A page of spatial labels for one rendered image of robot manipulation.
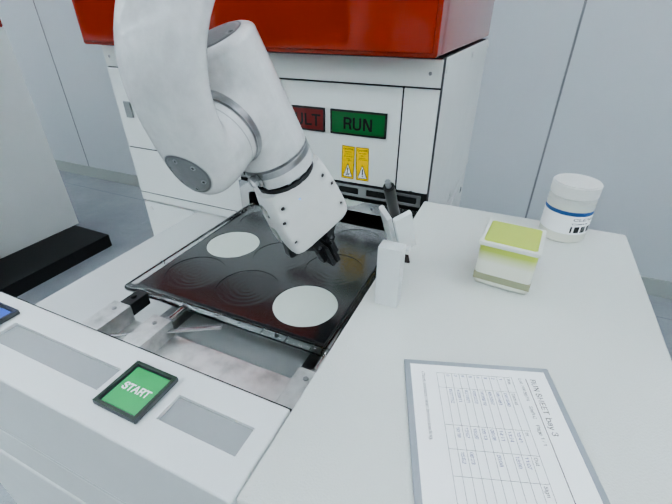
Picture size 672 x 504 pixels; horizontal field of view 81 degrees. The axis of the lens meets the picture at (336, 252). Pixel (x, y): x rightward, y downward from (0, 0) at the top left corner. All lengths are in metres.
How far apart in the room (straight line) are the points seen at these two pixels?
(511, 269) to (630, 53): 1.78
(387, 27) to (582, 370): 0.55
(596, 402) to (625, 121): 1.92
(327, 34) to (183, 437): 0.63
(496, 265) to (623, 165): 1.84
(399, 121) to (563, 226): 0.34
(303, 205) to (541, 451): 0.35
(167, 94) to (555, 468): 0.43
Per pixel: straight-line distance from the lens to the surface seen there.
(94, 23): 1.12
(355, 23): 0.74
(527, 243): 0.56
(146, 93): 0.36
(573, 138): 2.30
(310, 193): 0.50
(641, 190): 2.42
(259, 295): 0.65
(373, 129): 0.80
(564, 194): 0.71
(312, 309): 0.61
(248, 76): 0.41
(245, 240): 0.80
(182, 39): 0.34
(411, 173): 0.80
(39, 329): 0.60
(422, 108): 0.77
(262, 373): 0.55
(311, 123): 0.85
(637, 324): 0.60
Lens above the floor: 1.29
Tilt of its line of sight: 31 degrees down
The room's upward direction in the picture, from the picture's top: straight up
